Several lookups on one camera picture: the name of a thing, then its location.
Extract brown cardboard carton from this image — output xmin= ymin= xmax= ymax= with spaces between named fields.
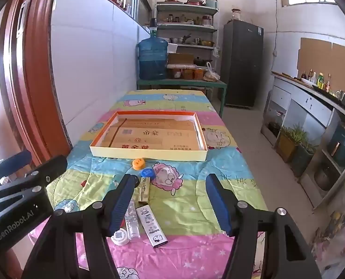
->
xmin=168 ymin=53 xmax=194 ymax=64

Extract green table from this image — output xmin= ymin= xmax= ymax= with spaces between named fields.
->
xmin=137 ymin=78 xmax=228 ymax=117

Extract colourful cartoon printed blanket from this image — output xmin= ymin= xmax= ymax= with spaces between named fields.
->
xmin=28 ymin=90 xmax=273 ymax=279

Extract white cartoon rectangular box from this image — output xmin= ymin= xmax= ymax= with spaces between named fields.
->
xmin=135 ymin=205 xmax=169 ymax=249

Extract row of orange food containers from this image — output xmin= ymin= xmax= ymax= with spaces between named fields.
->
xmin=168 ymin=67 xmax=205 ymax=80

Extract row of bottles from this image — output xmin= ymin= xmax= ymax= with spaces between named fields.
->
xmin=302 ymin=70 xmax=332 ymax=91

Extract potted green plants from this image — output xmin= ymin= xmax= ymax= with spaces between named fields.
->
xmin=277 ymin=125 xmax=317 ymax=178

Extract white kitchen counter cabinet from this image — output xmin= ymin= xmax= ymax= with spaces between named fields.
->
xmin=261 ymin=71 xmax=345 ymax=210

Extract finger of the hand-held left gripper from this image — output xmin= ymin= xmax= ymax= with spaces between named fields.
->
xmin=0 ymin=155 xmax=68 ymax=205
xmin=0 ymin=150 xmax=33 ymax=181

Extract red door frame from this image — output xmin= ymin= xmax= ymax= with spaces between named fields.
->
xmin=0 ymin=0 xmax=71 ymax=163

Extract white shelf rack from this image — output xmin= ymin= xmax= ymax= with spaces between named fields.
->
xmin=156 ymin=1 xmax=219 ymax=80

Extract gold rectangular box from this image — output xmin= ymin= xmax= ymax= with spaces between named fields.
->
xmin=139 ymin=177 xmax=150 ymax=204

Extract shallow orange-rimmed cardboard box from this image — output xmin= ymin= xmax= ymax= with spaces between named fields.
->
xmin=89 ymin=110 xmax=208 ymax=162

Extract clear plastic tube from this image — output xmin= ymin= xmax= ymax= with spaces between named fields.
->
xmin=125 ymin=199 xmax=141 ymax=239

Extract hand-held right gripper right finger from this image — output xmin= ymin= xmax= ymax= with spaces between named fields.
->
xmin=205 ymin=173 xmax=321 ymax=279

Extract dark refrigerator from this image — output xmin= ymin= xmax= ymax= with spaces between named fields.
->
xmin=221 ymin=20 xmax=264 ymax=108

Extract blue water jug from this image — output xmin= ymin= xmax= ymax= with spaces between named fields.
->
xmin=137 ymin=17 xmax=169 ymax=80

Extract green kitchen appliance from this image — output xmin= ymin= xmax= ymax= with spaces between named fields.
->
xmin=327 ymin=122 xmax=345 ymax=166

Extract dark cooking pot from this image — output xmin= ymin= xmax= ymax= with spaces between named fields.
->
xmin=315 ymin=166 xmax=338 ymax=191

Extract white plastic bag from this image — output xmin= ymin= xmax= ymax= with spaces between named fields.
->
xmin=204 ymin=62 xmax=220 ymax=81

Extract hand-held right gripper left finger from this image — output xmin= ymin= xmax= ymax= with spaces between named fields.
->
xmin=21 ymin=174 xmax=140 ymax=279

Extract white round cap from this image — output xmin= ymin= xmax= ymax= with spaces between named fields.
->
xmin=111 ymin=228 xmax=130 ymax=246

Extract cardboard sheets on wall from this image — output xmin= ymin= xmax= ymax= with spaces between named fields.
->
xmin=297 ymin=37 xmax=345 ymax=85

